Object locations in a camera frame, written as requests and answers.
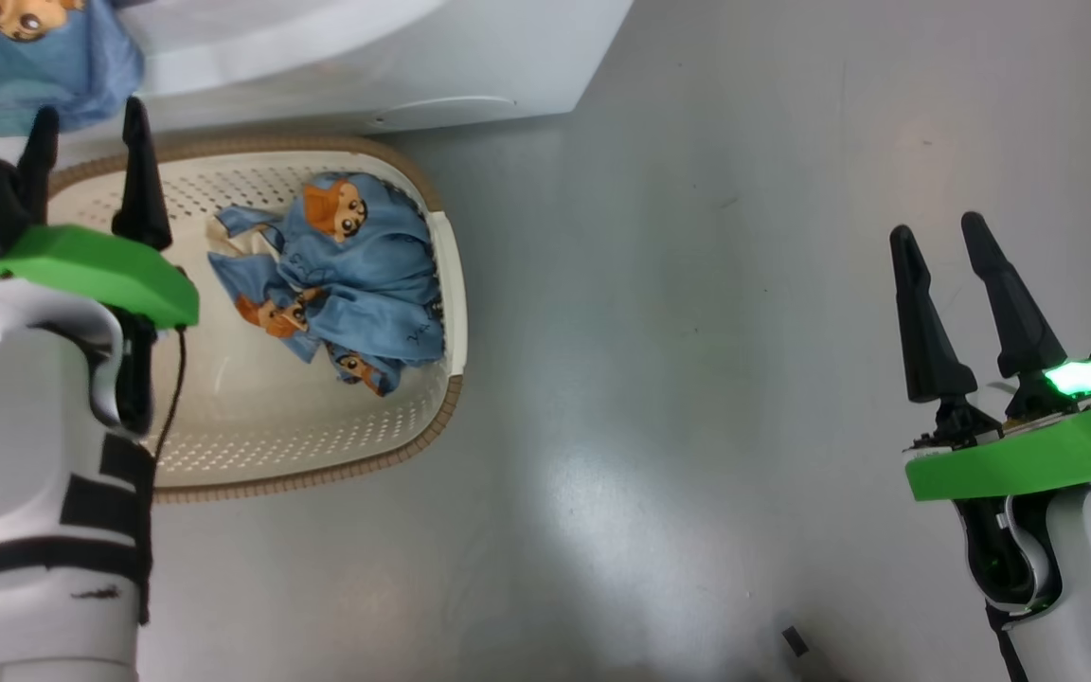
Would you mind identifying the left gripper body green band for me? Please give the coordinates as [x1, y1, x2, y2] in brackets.
[0, 224, 201, 435]

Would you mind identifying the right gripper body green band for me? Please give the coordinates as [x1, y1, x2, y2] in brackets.
[903, 363, 1091, 619]

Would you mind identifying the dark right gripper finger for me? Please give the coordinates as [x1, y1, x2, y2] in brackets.
[889, 224, 979, 405]
[960, 211, 1069, 382]

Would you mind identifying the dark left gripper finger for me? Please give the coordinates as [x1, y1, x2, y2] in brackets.
[15, 104, 62, 234]
[112, 95, 174, 253]

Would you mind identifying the blue cartoon print garment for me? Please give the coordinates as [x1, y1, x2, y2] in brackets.
[207, 172, 447, 397]
[0, 0, 146, 136]

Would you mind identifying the cream perforated laundry basket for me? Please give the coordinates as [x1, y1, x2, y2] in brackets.
[42, 135, 468, 503]

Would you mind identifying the white washing machine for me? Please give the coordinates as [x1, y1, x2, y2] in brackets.
[115, 0, 636, 143]

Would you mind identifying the white round filter cover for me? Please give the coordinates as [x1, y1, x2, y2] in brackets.
[366, 95, 520, 132]

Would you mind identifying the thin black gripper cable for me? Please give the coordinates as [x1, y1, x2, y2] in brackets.
[152, 327, 189, 467]

